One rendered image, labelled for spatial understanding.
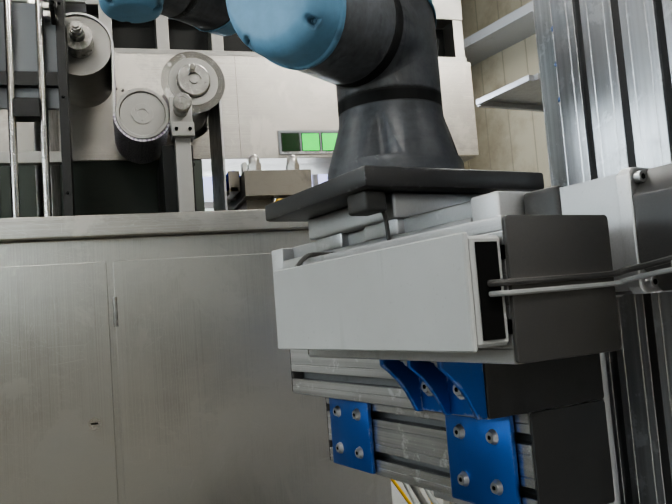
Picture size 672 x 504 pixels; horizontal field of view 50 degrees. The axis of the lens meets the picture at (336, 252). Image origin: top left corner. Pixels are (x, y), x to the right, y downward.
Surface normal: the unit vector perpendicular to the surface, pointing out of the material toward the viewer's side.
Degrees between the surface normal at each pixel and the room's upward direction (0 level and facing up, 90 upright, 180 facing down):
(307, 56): 170
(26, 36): 90
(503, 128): 90
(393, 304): 90
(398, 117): 72
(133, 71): 90
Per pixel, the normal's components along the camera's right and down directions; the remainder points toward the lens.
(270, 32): -0.55, 0.10
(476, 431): -0.87, 0.03
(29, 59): 0.27, -0.10
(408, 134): 0.15, -0.39
